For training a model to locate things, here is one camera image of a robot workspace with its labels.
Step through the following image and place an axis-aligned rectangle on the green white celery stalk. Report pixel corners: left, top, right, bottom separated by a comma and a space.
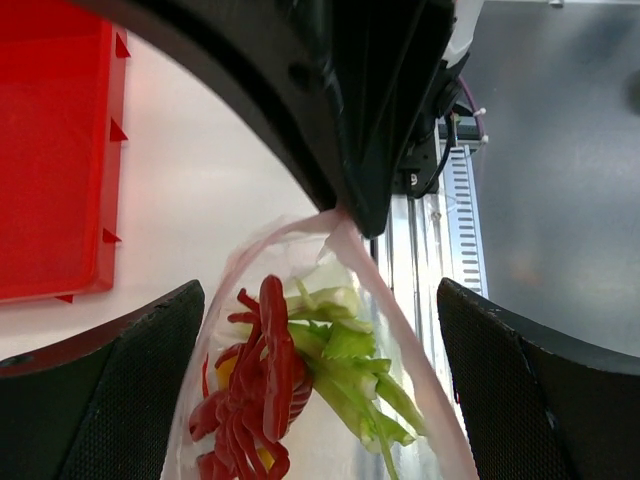
286, 279, 427, 479

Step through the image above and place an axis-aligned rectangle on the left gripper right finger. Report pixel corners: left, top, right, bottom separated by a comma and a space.
437, 278, 639, 479

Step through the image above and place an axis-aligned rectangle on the red toy lobster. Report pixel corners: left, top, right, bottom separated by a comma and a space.
188, 275, 312, 479

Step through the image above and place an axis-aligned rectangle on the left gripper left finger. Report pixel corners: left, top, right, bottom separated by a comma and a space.
1, 280, 205, 479

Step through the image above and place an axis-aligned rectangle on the red plastic tray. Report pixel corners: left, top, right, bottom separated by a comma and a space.
1, 11, 128, 301

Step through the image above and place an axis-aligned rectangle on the clear pink-dotted zip bag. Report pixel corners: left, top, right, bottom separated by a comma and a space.
163, 210, 477, 479

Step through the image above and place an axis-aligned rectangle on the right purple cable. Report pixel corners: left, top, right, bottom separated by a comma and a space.
459, 74, 489, 146

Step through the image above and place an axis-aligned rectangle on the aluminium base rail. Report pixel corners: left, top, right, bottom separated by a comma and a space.
371, 194, 452, 397

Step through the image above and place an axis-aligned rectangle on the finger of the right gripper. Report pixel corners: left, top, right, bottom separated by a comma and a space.
74, 1, 337, 211
325, 1, 455, 237

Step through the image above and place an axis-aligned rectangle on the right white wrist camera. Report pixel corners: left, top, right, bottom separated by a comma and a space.
442, 0, 485, 67

